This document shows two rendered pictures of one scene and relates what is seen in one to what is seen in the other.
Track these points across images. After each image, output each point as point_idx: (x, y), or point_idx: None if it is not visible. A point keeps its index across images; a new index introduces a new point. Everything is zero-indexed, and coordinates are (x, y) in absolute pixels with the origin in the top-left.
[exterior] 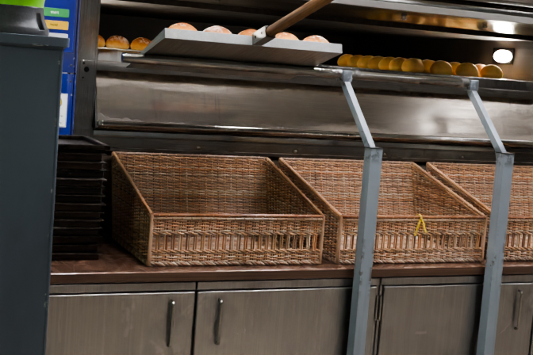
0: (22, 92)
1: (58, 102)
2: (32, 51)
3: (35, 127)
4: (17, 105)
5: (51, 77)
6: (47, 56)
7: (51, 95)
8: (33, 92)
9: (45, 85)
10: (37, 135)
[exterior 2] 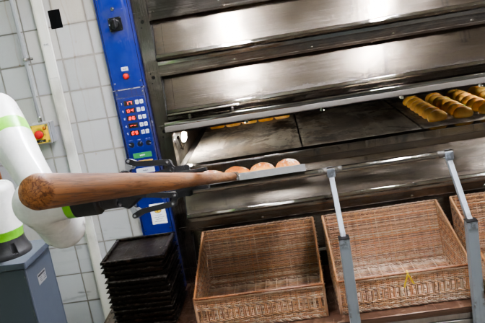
0: (9, 299)
1: (32, 301)
2: (6, 273)
3: (22, 318)
4: (8, 307)
5: (23, 287)
6: (16, 275)
7: (26, 298)
8: (15, 298)
9: (21, 293)
10: (25, 322)
